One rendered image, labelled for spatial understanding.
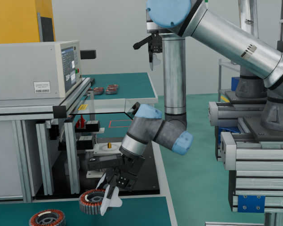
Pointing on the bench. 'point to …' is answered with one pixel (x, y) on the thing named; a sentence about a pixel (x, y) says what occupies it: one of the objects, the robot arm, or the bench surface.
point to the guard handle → (135, 108)
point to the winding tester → (31, 70)
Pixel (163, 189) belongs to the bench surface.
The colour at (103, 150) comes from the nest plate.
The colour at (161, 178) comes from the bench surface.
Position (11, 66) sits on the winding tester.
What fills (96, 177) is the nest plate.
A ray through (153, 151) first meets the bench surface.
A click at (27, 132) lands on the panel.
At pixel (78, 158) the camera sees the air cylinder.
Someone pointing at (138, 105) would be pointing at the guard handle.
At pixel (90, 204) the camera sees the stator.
